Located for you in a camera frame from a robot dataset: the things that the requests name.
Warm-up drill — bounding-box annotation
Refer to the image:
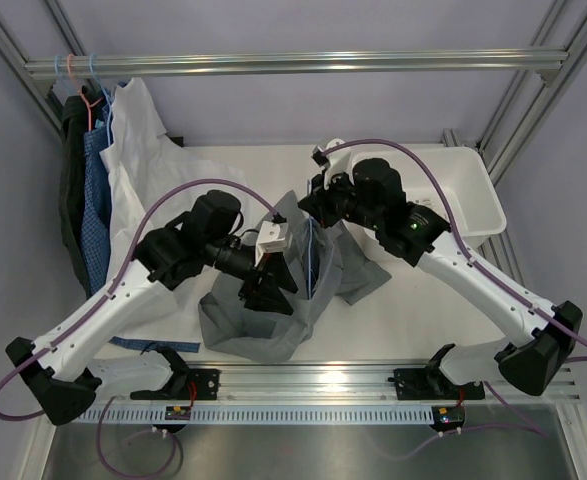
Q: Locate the blue wire hanger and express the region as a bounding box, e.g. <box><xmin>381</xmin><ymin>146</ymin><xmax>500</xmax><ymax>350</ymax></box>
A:
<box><xmin>307</xmin><ymin>217</ymin><xmax>318</xmax><ymax>299</ymax></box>

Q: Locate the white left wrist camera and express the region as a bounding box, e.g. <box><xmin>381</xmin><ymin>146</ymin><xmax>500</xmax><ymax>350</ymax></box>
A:
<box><xmin>254</xmin><ymin>221</ymin><xmax>302</xmax><ymax>266</ymax></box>

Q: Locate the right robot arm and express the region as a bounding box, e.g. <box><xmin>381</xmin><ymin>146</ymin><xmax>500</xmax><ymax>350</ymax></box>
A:
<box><xmin>298</xmin><ymin>154</ymin><xmax>583</xmax><ymax>397</ymax></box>

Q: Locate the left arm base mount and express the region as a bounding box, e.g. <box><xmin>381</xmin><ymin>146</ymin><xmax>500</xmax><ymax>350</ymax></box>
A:
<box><xmin>129</xmin><ymin>345</ymin><xmax>220</xmax><ymax>401</ymax></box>

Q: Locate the white shirt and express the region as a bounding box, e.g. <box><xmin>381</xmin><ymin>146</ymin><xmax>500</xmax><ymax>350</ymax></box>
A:
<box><xmin>99</xmin><ymin>77</ymin><xmax>249</xmax><ymax>346</ymax></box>

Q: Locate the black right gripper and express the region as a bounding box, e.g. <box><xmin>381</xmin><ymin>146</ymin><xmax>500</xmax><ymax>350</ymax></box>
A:
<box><xmin>300</xmin><ymin>166</ymin><xmax>383</xmax><ymax>232</ymax></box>

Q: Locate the aluminium hanging rail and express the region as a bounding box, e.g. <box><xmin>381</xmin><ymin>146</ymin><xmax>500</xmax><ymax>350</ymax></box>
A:
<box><xmin>25</xmin><ymin>47</ymin><xmax>568</xmax><ymax>80</ymax></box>

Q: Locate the light blue hanger with white shirt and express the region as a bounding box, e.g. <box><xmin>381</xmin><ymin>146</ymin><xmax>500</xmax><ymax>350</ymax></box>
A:
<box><xmin>88</xmin><ymin>52</ymin><xmax>115</xmax><ymax>151</ymax></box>

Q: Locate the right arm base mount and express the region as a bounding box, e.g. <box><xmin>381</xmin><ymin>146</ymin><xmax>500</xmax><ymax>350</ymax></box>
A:
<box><xmin>387</xmin><ymin>343</ymin><xmax>485</xmax><ymax>401</ymax></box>

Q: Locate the white slotted cable duct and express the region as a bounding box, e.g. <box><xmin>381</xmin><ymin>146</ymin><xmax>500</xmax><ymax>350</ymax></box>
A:
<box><xmin>77</xmin><ymin>403</ymin><xmax>435</xmax><ymax>425</ymax></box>

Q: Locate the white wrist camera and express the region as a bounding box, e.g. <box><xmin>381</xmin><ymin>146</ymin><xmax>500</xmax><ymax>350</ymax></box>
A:
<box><xmin>312</xmin><ymin>138</ymin><xmax>352</xmax><ymax>189</ymax></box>
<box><xmin>254</xmin><ymin>221</ymin><xmax>302</xmax><ymax>266</ymax></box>

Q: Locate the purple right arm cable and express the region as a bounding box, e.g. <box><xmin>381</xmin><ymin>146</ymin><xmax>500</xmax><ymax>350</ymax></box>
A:
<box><xmin>317</xmin><ymin>138</ymin><xmax>587</xmax><ymax>362</ymax></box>

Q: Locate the black garment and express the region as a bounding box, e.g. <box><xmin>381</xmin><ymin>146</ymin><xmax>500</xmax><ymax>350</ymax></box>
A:
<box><xmin>58</xmin><ymin>95</ymin><xmax>91</xmax><ymax>298</ymax></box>

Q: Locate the light blue hanger leftmost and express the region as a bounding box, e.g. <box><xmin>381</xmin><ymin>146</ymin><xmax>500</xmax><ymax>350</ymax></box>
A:
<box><xmin>54</xmin><ymin>55</ymin><xmax>74</xmax><ymax>96</ymax></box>

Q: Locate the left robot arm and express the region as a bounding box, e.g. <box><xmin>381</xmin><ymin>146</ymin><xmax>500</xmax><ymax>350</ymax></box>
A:
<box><xmin>6</xmin><ymin>190</ymin><xmax>298</xmax><ymax>426</ymax></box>

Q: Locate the pink wire hanger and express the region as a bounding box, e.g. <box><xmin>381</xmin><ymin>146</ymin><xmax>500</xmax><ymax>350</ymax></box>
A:
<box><xmin>66</xmin><ymin>53</ymin><xmax>105</xmax><ymax>132</ymax></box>

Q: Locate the white plastic bin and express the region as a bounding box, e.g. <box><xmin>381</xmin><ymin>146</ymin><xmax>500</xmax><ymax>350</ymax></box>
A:
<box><xmin>351</xmin><ymin>144</ymin><xmax>507</xmax><ymax>248</ymax></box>

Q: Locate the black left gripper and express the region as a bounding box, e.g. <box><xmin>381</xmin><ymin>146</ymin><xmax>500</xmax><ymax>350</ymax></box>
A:
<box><xmin>204</xmin><ymin>236</ymin><xmax>298</xmax><ymax>315</ymax></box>

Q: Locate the grey button-up shirt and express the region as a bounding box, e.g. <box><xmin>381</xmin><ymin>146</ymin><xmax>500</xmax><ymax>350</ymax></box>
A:
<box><xmin>197</xmin><ymin>189</ymin><xmax>393</xmax><ymax>362</ymax></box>

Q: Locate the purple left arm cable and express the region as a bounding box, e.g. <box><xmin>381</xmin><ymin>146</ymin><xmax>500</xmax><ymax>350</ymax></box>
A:
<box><xmin>0</xmin><ymin>178</ymin><xmax>287</xmax><ymax>420</ymax></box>

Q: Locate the blue checkered shirt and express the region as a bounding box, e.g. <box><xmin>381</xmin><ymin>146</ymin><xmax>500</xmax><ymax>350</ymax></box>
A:
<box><xmin>80</xmin><ymin>107</ymin><xmax>202</xmax><ymax>354</ymax></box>

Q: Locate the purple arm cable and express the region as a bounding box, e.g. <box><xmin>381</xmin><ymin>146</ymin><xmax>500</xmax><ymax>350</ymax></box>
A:
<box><xmin>317</xmin><ymin>138</ymin><xmax>587</xmax><ymax>362</ymax></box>
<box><xmin>0</xmin><ymin>178</ymin><xmax>287</xmax><ymax>420</ymax></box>

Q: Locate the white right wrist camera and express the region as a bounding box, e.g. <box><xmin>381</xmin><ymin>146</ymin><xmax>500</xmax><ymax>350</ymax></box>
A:
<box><xmin>312</xmin><ymin>138</ymin><xmax>352</xmax><ymax>189</ymax></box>

